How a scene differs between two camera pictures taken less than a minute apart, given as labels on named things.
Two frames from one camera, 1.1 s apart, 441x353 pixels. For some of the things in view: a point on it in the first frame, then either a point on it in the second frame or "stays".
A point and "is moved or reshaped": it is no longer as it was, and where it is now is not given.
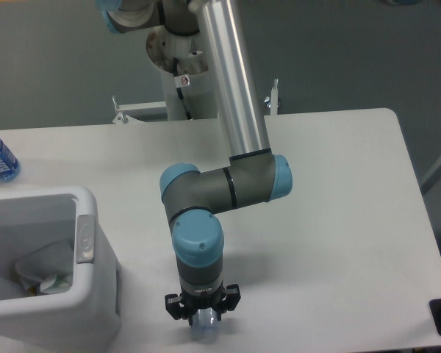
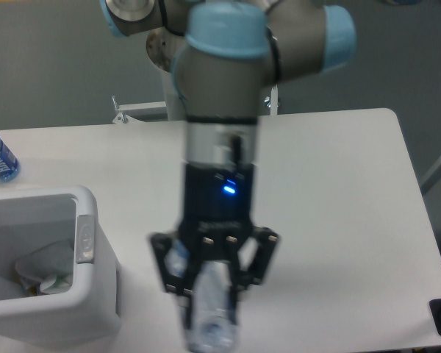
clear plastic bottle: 205,325 is moved or reshaped
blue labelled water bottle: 1,162 stays
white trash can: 19,224 stays
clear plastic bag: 49,270 stays
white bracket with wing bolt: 272,101 stays
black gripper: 191,302 -> 216,223
